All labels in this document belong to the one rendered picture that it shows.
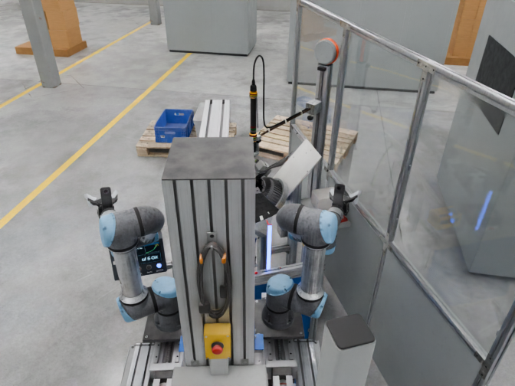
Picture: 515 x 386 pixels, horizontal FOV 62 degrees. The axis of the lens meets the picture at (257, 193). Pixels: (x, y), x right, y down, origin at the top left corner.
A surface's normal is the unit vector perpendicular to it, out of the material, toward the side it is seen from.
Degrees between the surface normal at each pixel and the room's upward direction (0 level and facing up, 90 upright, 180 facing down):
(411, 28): 90
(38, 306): 0
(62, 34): 90
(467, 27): 90
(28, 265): 0
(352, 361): 90
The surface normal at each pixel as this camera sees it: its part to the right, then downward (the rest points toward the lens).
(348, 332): 0.01, -0.83
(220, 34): -0.18, 0.55
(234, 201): 0.04, 0.55
